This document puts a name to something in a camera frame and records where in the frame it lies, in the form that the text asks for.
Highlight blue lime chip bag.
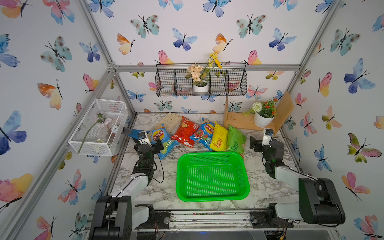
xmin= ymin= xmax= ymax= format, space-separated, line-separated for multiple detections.
xmin=148 ymin=128 xmax=179 ymax=160

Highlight green chip bag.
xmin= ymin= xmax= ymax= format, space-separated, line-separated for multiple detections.
xmin=226 ymin=125 xmax=246 ymax=159

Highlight yellow chip bag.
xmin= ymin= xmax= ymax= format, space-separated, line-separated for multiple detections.
xmin=210 ymin=122 xmax=229 ymax=152

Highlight blue tomato chip bag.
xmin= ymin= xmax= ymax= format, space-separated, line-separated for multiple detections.
xmin=190 ymin=118 xmax=215 ymax=151

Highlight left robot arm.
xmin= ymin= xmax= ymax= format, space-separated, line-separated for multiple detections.
xmin=89 ymin=140 xmax=164 ymax=240

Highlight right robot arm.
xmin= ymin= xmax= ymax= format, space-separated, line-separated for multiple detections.
xmin=250 ymin=136 xmax=346 ymax=227

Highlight green plastic basket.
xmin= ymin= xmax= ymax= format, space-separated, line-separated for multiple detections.
xmin=176 ymin=152 xmax=250 ymax=203

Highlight white pot green plant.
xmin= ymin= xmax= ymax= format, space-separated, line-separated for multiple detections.
xmin=243 ymin=99 xmax=278 ymax=128

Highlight wooden corner shelf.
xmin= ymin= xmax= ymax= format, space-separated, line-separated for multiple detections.
xmin=223 ymin=92 xmax=294 ymax=135

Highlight beige work glove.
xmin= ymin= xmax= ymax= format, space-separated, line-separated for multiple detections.
xmin=152 ymin=113 xmax=183 ymax=133

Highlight red chip bag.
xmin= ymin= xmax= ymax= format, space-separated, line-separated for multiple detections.
xmin=171 ymin=116 xmax=199 ymax=149

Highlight pink artificial flower stem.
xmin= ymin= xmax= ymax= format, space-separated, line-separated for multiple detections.
xmin=78 ymin=111 xmax=112 ymax=154

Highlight white pot beige flowers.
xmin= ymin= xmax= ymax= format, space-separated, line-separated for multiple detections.
xmin=185 ymin=64 xmax=209 ymax=94

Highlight yellow artificial flower sprig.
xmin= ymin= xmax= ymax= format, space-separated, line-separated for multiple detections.
xmin=201 ymin=52 xmax=222 ymax=80

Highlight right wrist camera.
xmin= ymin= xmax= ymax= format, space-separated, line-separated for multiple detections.
xmin=262 ymin=129 xmax=274 ymax=146

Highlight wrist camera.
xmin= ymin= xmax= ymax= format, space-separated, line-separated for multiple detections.
xmin=138 ymin=131 xmax=152 ymax=146
xmin=262 ymin=129 xmax=274 ymax=146

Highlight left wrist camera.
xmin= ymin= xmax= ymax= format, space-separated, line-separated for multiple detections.
xmin=138 ymin=131 xmax=152 ymax=146

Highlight white wire mesh box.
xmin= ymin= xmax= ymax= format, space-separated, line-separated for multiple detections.
xmin=68 ymin=99 xmax=128 ymax=157

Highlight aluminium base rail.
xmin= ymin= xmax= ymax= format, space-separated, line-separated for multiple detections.
xmin=134 ymin=209 xmax=336 ymax=232

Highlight black wire wall basket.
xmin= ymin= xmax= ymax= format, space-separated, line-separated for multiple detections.
xmin=155 ymin=63 xmax=248 ymax=97

